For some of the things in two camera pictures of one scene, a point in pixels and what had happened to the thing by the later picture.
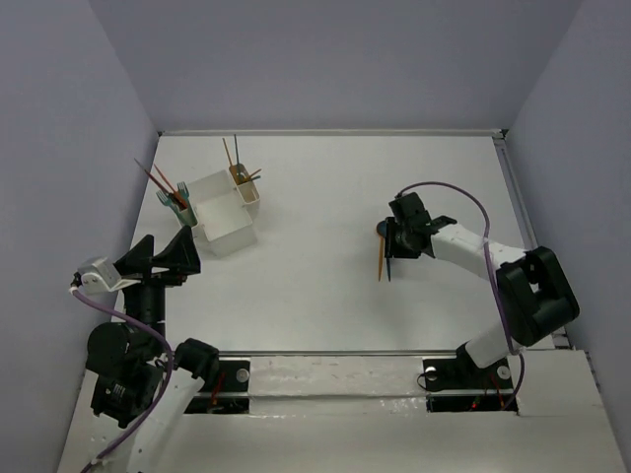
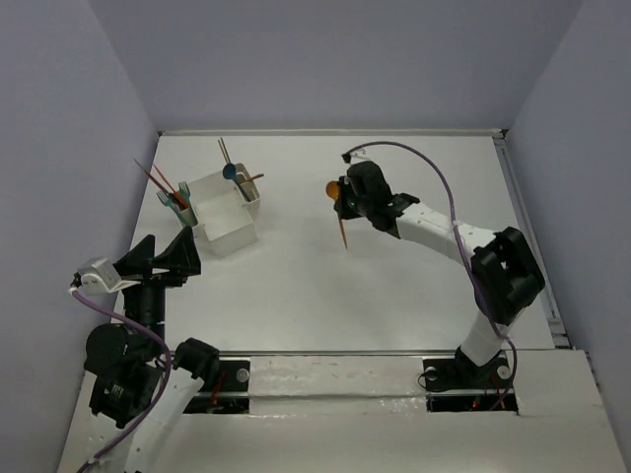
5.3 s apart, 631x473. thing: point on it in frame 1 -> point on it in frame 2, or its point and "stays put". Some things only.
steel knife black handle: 174,197 stays put
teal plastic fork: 164,198 stays put
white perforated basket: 222,221 stays put
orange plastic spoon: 381,257 -> 332,189
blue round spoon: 382,231 -> 229,172
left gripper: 154,275 stays put
